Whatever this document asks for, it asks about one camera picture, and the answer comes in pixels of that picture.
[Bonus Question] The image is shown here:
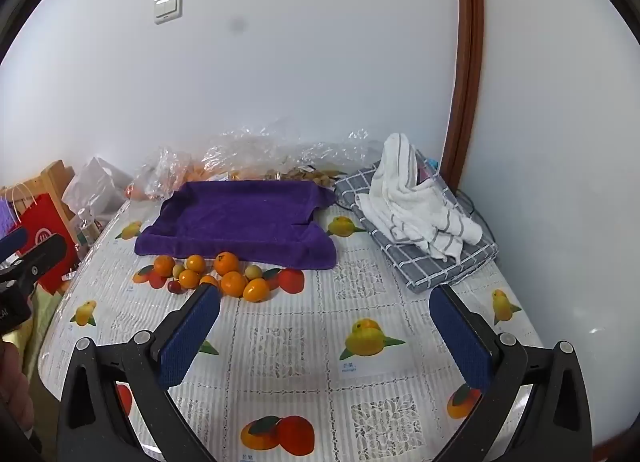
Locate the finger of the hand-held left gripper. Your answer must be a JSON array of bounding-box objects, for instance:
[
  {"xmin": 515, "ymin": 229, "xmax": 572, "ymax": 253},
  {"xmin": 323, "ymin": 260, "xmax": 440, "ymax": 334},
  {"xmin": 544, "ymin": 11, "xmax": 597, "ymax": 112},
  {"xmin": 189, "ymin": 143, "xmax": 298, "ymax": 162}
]
[
  {"xmin": 0, "ymin": 226, "xmax": 29, "ymax": 263},
  {"xmin": 0, "ymin": 233, "xmax": 68, "ymax": 294}
]

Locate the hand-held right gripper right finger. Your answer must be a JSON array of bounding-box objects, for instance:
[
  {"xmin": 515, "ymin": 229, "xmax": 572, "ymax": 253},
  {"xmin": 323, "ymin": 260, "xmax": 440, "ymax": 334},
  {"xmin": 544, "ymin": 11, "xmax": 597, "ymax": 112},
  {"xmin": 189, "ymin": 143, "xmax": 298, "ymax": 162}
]
[{"xmin": 429, "ymin": 283, "xmax": 593, "ymax": 462}]

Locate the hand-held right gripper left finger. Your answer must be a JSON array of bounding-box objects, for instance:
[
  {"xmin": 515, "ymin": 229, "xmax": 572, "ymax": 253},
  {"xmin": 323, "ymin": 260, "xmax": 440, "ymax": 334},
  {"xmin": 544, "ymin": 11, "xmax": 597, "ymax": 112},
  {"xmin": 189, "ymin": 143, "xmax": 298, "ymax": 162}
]
[{"xmin": 56, "ymin": 283, "xmax": 222, "ymax": 462}]

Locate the pile of oranges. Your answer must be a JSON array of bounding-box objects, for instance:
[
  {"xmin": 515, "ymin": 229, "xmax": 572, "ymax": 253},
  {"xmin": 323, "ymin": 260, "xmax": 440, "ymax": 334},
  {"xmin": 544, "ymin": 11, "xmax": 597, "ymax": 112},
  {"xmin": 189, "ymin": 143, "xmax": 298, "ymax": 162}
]
[{"xmin": 152, "ymin": 251, "xmax": 272, "ymax": 303}]

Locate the person's left hand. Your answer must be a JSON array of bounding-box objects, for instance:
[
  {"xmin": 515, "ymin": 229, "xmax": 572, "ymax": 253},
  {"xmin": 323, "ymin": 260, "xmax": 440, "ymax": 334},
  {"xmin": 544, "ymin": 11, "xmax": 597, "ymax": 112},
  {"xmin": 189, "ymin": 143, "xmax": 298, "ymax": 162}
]
[{"xmin": 0, "ymin": 341, "xmax": 36, "ymax": 449}]

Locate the purple paper bag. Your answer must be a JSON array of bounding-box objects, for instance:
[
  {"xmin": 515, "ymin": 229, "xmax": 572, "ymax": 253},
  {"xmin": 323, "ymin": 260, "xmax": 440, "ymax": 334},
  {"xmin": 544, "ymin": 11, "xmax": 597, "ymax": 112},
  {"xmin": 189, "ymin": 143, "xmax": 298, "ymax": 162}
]
[{"xmin": 0, "ymin": 199, "xmax": 18, "ymax": 240}]

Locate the yellow green cloth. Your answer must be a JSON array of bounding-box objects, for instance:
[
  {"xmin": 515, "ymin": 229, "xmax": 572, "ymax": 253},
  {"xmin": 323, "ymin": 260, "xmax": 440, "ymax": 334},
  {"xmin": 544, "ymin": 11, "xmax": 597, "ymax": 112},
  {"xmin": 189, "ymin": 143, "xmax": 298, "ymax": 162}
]
[{"xmin": 22, "ymin": 287, "xmax": 63, "ymax": 378}]

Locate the red paper bag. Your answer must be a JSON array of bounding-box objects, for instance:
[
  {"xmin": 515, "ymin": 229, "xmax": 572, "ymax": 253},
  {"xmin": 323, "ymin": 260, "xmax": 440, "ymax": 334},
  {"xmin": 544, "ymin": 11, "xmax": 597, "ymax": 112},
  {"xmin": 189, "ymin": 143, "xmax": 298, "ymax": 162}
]
[{"xmin": 15, "ymin": 192, "xmax": 81, "ymax": 293}]

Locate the clear bottle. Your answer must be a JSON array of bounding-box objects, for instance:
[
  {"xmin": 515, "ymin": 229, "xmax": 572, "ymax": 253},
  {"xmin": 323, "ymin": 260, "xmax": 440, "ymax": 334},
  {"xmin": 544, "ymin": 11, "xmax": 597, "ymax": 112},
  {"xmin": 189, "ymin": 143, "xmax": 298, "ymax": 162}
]
[{"xmin": 75, "ymin": 212, "xmax": 103, "ymax": 248}]

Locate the grey checked cloth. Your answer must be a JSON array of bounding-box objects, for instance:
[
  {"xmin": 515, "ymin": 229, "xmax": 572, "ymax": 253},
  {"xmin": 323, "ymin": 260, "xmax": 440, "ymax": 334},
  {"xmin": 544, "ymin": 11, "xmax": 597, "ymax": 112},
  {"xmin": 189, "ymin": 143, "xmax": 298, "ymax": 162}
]
[{"xmin": 334, "ymin": 152, "xmax": 499, "ymax": 294}]

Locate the white plastic bag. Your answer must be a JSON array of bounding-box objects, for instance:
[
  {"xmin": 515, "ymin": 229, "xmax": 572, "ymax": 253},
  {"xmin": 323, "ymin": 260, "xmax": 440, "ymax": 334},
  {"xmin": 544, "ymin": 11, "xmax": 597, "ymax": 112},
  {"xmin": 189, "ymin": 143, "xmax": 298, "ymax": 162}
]
[{"xmin": 62, "ymin": 156, "xmax": 133, "ymax": 223}]

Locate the purple towel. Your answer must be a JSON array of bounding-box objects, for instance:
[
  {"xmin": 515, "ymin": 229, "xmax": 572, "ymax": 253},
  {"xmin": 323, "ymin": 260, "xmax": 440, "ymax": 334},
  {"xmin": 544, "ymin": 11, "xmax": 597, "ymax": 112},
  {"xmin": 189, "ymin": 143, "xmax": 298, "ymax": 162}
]
[{"xmin": 135, "ymin": 181, "xmax": 338, "ymax": 271}]

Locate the clear bag of oranges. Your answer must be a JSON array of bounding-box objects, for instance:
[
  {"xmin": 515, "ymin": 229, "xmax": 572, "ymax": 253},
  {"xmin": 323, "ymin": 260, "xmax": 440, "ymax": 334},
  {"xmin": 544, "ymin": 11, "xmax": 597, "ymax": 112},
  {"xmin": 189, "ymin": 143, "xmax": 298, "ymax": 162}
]
[{"xmin": 127, "ymin": 145, "xmax": 193, "ymax": 203}]

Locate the white striped towel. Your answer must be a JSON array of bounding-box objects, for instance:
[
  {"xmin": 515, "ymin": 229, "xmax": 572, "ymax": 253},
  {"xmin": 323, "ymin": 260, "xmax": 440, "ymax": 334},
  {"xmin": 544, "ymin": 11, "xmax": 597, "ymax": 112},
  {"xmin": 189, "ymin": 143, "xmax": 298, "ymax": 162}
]
[{"xmin": 355, "ymin": 132, "xmax": 483, "ymax": 261}]

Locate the pink blue pouch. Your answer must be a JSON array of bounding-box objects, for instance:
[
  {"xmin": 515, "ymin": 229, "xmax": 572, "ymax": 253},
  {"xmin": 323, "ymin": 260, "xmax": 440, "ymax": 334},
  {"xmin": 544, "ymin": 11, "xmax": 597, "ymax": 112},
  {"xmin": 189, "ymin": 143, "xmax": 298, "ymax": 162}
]
[{"xmin": 412, "ymin": 152, "xmax": 441, "ymax": 188}]

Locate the clear bag of nuts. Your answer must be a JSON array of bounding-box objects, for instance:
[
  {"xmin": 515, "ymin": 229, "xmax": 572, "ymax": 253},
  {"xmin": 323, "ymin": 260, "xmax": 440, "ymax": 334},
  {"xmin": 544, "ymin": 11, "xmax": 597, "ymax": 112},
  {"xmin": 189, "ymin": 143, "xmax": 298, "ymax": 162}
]
[{"xmin": 280, "ymin": 129, "xmax": 381, "ymax": 188}]

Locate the white wall light switch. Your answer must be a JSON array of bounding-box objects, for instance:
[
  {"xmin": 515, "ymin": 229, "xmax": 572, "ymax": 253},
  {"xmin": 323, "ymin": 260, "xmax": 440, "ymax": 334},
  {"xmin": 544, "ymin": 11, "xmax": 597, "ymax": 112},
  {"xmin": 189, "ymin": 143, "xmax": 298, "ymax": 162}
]
[{"xmin": 153, "ymin": 0, "xmax": 183, "ymax": 24}]

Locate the brown wooden door frame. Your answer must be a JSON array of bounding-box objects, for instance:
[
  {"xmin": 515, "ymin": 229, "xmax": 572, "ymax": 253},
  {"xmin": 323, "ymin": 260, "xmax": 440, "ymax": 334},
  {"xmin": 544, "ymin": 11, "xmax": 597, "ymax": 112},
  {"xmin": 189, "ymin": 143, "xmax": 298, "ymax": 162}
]
[{"xmin": 442, "ymin": 0, "xmax": 485, "ymax": 188}]

